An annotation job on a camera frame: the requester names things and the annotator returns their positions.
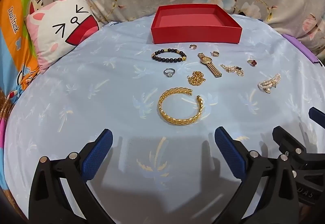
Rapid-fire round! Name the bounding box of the red cardboard box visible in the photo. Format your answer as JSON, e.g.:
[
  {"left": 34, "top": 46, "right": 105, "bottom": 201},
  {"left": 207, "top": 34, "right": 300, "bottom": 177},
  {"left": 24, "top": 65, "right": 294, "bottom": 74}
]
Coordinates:
[{"left": 150, "top": 4, "right": 243, "bottom": 44}]

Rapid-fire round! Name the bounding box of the gold leaf bangle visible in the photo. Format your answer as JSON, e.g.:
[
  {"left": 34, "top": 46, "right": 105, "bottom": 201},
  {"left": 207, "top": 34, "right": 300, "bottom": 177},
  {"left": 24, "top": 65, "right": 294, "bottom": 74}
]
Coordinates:
[{"left": 158, "top": 87, "right": 204, "bottom": 123}]

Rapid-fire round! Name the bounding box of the gold clover chain bracelet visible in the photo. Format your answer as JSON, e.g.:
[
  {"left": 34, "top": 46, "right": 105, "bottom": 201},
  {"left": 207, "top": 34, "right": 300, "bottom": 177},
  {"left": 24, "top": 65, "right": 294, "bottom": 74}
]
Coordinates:
[{"left": 220, "top": 63, "right": 245, "bottom": 77}]

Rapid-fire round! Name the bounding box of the gold wrist watch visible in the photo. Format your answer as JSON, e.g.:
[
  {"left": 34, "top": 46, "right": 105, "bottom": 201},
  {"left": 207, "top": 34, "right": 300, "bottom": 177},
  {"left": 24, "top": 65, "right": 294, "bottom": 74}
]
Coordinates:
[{"left": 198, "top": 53, "right": 222, "bottom": 78}]

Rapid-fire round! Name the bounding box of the black bead bracelet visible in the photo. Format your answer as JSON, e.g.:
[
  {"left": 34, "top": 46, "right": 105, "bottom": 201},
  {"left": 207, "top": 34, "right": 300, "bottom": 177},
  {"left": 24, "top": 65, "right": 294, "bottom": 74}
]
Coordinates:
[{"left": 152, "top": 48, "right": 187, "bottom": 63}]

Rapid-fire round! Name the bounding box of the cartoon cat pillow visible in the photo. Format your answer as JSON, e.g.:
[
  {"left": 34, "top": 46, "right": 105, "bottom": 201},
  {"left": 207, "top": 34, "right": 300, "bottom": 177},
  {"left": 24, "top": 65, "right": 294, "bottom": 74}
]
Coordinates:
[{"left": 25, "top": 0, "right": 100, "bottom": 74}]

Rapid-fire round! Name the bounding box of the pearl bracelet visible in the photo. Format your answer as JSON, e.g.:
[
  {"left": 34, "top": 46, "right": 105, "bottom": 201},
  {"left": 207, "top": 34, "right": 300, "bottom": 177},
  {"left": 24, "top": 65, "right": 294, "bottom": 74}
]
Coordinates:
[{"left": 258, "top": 73, "right": 281, "bottom": 94}]

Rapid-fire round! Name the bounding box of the purple mat edge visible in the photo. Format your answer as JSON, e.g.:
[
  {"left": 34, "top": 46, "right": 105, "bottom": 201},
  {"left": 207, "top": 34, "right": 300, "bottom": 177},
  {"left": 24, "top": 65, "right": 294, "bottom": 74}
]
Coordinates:
[{"left": 282, "top": 33, "right": 320, "bottom": 64}]

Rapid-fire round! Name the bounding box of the blue palm print sheet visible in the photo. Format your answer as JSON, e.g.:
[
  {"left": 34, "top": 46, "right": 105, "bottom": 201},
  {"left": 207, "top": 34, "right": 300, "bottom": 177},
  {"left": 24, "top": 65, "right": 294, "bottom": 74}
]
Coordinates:
[{"left": 0, "top": 12, "right": 325, "bottom": 224}]

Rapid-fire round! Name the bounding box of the colourful cartoon blanket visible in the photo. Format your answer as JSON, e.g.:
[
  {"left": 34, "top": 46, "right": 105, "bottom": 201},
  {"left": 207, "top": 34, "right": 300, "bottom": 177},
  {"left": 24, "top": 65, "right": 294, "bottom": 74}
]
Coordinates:
[{"left": 0, "top": 0, "right": 44, "bottom": 189}]

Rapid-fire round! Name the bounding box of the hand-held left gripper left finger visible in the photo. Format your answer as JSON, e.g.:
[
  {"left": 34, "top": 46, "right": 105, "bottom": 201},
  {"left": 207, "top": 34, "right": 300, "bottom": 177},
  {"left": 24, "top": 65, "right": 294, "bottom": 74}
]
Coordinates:
[{"left": 28, "top": 129, "right": 113, "bottom": 224}]

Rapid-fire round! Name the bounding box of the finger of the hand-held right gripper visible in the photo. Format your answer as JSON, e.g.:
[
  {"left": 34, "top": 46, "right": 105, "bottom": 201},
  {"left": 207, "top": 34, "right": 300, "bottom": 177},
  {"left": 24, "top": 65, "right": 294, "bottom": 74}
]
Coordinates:
[
  {"left": 272, "top": 126, "right": 305, "bottom": 164},
  {"left": 308, "top": 107, "right": 325, "bottom": 129}
]

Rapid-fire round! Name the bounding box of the gold chain necklace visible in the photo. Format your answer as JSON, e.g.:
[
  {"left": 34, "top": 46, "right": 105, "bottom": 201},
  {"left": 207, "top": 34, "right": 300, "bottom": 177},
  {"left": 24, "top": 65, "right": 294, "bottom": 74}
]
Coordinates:
[{"left": 187, "top": 70, "right": 206, "bottom": 86}]

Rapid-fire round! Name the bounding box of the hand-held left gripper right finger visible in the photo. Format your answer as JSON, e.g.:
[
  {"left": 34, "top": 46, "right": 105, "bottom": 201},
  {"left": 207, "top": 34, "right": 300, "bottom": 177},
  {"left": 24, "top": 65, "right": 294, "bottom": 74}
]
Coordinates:
[{"left": 214, "top": 126, "right": 304, "bottom": 224}]

